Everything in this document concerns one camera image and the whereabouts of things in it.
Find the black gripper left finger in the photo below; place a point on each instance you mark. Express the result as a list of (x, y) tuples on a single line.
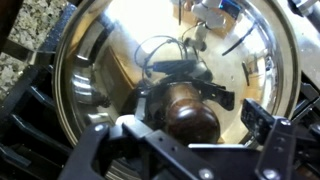
[(133, 153)]

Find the glass pan lid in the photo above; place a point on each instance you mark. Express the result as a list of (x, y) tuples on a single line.
[(100, 50)]

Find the stainless steel gas range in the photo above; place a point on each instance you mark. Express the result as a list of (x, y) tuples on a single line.
[(20, 110)]

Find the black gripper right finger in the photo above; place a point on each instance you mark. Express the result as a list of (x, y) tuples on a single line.
[(286, 150)]

